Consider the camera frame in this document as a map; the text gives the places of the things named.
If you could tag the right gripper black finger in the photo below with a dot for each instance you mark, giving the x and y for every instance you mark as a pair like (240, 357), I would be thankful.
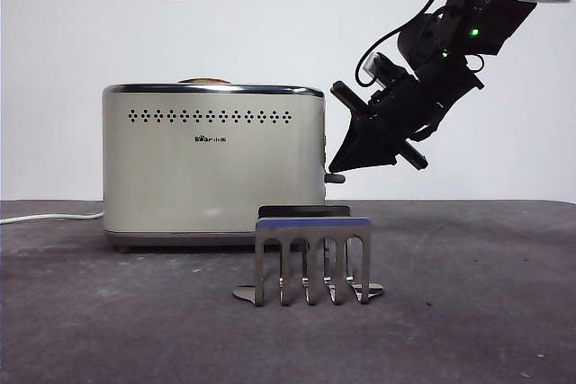
(373, 155)
(353, 141)

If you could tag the grey toaster lever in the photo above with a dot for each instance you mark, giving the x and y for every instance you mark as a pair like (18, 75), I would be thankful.
(335, 178)

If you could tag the brown bread slice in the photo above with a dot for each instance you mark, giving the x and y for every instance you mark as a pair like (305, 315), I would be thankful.
(204, 80)

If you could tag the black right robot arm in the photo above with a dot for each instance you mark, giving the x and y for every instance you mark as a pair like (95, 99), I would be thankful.
(423, 38)

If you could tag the stainless steel bread rack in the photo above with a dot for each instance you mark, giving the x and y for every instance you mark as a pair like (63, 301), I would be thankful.
(310, 229)

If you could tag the cream and chrome toaster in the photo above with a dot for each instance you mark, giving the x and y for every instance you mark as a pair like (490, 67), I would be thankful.
(202, 177)

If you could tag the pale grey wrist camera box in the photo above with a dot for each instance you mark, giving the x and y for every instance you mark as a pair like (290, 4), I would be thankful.
(371, 70)

